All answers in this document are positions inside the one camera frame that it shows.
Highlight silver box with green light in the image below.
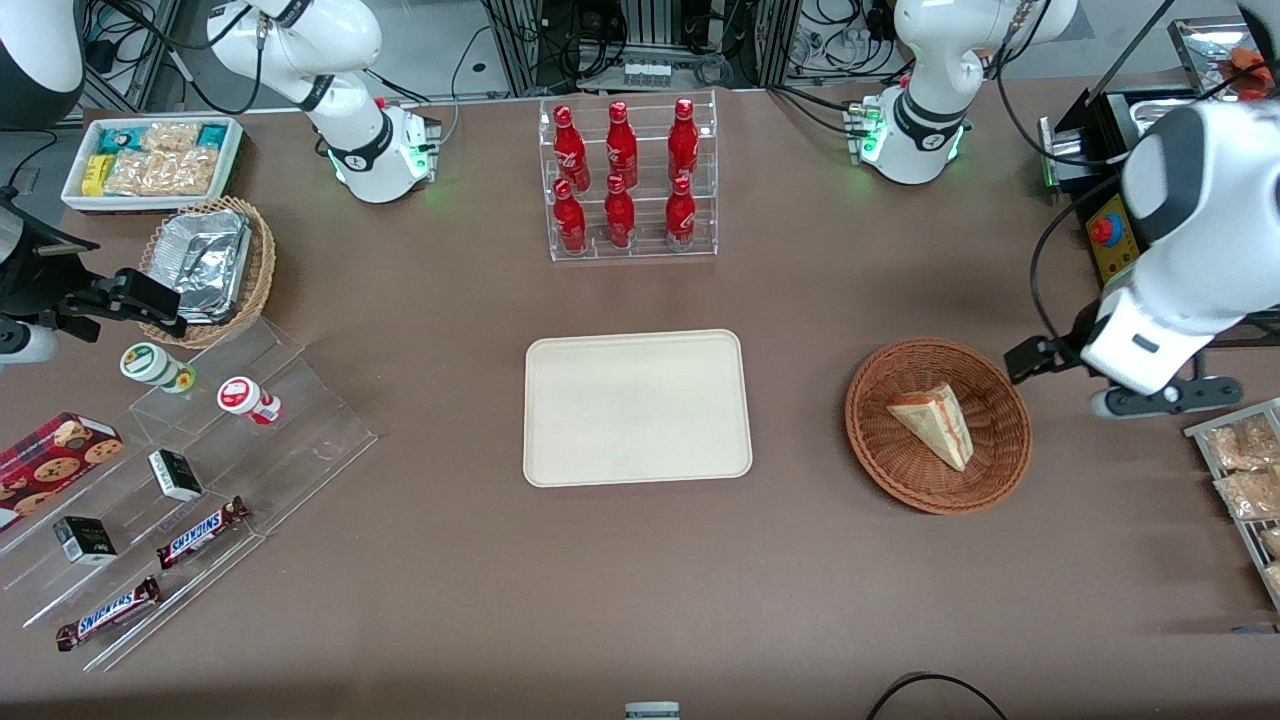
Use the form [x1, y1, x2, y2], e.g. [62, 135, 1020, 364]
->
[1038, 115, 1101, 191]

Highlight triangular sandwich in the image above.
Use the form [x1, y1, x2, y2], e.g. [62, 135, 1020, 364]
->
[886, 383, 975, 473]

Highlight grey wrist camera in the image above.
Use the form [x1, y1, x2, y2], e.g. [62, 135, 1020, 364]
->
[0, 318, 61, 367]
[1091, 376, 1247, 421]

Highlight black table cable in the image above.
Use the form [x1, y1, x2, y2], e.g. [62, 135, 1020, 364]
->
[865, 673, 1011, 720]

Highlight beige plastic tray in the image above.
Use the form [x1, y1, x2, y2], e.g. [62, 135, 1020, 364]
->
[523, 329, 753, 488]

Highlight clear acrylic bottle rack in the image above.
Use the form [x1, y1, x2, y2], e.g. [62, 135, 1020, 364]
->
[538, 90, 719, 263]

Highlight black food warmer cabinet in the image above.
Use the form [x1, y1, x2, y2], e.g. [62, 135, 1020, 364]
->
[1040, 15, 1280, 351]

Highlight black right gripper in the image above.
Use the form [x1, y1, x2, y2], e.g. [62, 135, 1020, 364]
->
[0, 193, 188, 344]

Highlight brown wicker basket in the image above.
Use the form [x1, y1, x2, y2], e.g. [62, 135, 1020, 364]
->
[845, 338, 1033, 516]

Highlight stacked aluminium foil trays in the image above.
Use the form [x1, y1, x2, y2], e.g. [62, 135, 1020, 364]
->
[152, 208, 253, 326]

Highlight tray of packaged snacks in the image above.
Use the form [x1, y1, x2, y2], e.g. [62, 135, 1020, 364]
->
[1184, 398, 1280, 613]

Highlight light wicker basket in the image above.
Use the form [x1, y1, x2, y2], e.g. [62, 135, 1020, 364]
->
[138, 195, 277, 349]

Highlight green lid yogurt cup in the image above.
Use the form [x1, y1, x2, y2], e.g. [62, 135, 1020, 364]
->
[120, 342, 197, 394]

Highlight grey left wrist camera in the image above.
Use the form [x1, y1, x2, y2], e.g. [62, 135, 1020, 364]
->
[1091, 376, 1247, 421]

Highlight small black box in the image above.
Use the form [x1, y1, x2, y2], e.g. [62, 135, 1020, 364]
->
[148, 449, 204, 503]
[53, 516, 119, 567]

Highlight white snack tray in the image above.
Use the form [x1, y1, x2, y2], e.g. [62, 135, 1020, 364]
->
[60, 116, 246, 216]

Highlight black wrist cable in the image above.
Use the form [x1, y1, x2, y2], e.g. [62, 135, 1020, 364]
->
[1028, 172, 1136, 346]

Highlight red lid yogurt cup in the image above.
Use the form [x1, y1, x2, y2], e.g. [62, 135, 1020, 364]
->
[217, 376, 283, 426]

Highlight steel warmer pan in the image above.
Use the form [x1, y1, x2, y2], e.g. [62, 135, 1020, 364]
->
[1130, 95, 1203, 128]

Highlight aluminium frame rack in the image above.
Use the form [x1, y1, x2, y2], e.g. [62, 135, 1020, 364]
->
[480, 0, 801, 96]

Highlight clear rice cracker bag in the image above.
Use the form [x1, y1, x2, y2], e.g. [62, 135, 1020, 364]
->
[140, 122, 202, 154]
[105, 150, 167, 197]
[160, 148, 220, 196]

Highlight red cola bottle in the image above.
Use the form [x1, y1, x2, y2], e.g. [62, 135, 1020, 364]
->
[604, 173, 637, 250]
[553, 178, 588, 255]
[553, 105, 590, 192]
[665, 175, 697, 252]
[606, 100, 639, 189]
[668, 97, 700, 184]

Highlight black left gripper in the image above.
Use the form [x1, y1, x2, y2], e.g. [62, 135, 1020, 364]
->
[1004, 335, 1094, 387]

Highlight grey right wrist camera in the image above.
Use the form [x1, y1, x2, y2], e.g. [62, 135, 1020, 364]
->
[0, 318, 61, 367]

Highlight clear acrylic stepped stand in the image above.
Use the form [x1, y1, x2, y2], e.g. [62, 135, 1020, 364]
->
[0, 316, 379, 673]

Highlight Snickers chocolate bar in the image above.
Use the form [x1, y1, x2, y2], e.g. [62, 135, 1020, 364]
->
[55, 576, 163, 653]
[156, 497, 251, 571]

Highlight red tartan cookie box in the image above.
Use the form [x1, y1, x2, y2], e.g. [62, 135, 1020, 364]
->
[0, 412, 125, 534]

